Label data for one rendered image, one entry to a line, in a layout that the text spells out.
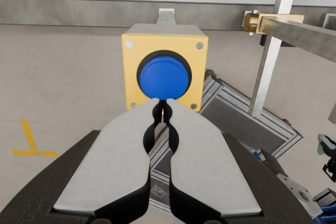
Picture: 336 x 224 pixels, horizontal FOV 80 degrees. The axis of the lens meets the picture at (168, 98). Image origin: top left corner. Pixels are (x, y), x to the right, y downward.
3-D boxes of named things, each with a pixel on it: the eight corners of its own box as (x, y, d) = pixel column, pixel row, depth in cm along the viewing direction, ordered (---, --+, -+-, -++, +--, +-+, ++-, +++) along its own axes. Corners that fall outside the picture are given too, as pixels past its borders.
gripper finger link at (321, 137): (306, 144, 73) (323, 163, 65) (312, 131, 71) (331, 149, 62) (314, 144, 73) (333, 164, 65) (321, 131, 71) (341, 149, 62)
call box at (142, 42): (191, 81, 26) (200, 113, 19) (137, 79, 26) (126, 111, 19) (196, 23, 23) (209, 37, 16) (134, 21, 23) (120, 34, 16)
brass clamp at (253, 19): (288, 34, 58) (298, 37, 53) (241, 32, 58) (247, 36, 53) (294, 10, 55) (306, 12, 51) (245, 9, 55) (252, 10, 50)
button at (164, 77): (185, 95, 19) (186, 104, 17) (142, 94, 19) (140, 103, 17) (188, 53, 17) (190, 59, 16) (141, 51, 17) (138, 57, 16)
